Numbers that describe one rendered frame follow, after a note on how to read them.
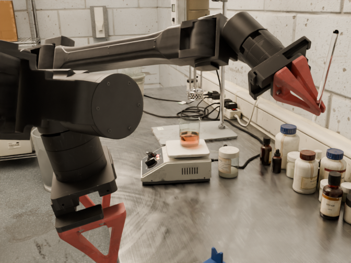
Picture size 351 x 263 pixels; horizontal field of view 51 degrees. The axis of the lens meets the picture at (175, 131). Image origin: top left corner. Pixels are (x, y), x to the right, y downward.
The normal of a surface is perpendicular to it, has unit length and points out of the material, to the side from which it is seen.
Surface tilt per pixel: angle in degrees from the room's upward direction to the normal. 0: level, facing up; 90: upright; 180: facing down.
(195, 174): 90
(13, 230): 0
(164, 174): 90
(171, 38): 66
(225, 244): 0
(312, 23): 90
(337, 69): 90
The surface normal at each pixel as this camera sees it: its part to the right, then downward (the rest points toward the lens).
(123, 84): 0.74, 0.11
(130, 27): 0.25, 0.32
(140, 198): -0.02, -0.94
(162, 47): -0.50, -0.12
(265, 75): -0.21, -0.44
